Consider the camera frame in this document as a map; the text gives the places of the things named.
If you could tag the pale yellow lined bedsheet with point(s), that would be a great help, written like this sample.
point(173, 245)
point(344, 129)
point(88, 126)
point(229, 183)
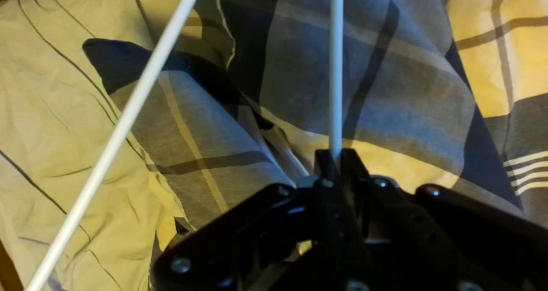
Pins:
point(47, 124)

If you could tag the grey yellow plaid blanket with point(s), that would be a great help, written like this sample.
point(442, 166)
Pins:
point(385, 90)

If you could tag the white plastic hanger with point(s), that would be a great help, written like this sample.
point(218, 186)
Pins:
point(124, 124)

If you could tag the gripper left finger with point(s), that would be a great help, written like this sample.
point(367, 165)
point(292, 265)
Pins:
point(239, 235)

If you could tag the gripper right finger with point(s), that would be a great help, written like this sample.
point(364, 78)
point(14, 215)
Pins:
point(449, 239)

